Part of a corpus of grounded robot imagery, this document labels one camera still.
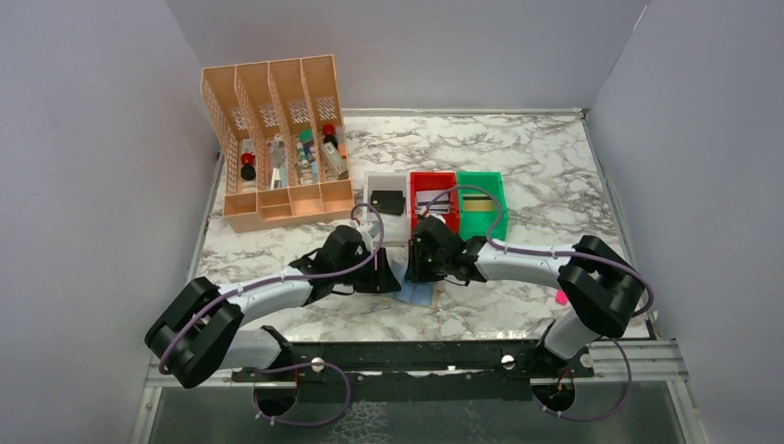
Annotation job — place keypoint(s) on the red black stamp right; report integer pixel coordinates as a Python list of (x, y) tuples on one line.
[(330, 135)]

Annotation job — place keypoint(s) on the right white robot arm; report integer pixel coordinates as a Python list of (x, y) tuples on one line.
[(602, 289)]

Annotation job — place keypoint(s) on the gold striped card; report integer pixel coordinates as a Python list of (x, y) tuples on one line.
[(475, 203)]

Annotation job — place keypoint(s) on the light blue stapler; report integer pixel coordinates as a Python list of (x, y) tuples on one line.
[(278, 178)]

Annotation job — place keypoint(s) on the red black stamp left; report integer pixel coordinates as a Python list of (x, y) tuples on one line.
[(247, 170)]

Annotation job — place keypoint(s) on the pink marker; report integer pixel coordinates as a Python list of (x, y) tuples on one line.
[(560, 298)]

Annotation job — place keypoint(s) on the grey staples box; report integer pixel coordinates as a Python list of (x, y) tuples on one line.
[(335, 161)]

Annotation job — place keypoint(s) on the peach plastic desk organizer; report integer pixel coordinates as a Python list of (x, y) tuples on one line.
[(261, 108)]

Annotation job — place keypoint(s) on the white credit card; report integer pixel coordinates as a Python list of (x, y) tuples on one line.
[(435, 201)]

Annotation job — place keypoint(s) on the green white glue stick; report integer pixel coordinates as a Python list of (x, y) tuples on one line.
[(303, 159)]

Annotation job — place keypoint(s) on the green plastic bin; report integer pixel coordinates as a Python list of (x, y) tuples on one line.
[(477, 224)]

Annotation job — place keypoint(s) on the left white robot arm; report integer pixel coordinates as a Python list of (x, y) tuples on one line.
[(195, 335)]

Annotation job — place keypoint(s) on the grey black striped card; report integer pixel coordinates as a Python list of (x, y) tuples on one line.
[(388, 202)]

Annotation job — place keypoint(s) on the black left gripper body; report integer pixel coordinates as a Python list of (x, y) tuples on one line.
[(380, 273)]

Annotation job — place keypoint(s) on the red black stamp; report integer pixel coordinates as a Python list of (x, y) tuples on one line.
[(330, 135), (247, 170)]

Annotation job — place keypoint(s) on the black mounting rail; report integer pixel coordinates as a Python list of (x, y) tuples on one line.
[(453, 370)]

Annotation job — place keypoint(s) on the red plastic bin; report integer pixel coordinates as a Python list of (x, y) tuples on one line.
[(428, 181)]

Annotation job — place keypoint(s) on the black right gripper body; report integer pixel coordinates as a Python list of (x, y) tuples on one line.
[(420, 261)]

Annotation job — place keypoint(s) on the green eraser block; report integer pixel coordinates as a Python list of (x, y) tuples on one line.
[(306, 136)]

